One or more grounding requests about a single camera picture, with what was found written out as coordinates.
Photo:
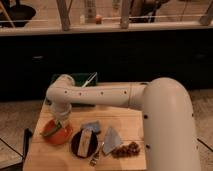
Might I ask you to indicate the green pepper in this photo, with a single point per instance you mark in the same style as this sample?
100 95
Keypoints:
52 131

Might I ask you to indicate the green tray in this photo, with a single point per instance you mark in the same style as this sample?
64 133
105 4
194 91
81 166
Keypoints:
80 79

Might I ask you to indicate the blue sponge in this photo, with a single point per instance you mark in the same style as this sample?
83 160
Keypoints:
93 126

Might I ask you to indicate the grey triangular cloth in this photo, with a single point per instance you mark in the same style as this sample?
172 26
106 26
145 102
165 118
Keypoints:
112 140

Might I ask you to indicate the black round plate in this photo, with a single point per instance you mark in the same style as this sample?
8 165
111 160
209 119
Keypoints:
75 144

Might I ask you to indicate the red bowl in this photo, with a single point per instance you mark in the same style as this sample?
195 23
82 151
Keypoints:
61 136

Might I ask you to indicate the beige block on plate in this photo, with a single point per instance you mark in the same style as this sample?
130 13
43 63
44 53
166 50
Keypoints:
84 143

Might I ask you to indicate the white brush in tray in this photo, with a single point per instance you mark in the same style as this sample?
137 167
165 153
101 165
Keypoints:
91 77

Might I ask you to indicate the metal fork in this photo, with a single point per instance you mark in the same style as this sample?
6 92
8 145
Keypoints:
96 155

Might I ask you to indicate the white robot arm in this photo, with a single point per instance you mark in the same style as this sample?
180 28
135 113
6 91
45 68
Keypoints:
168 118

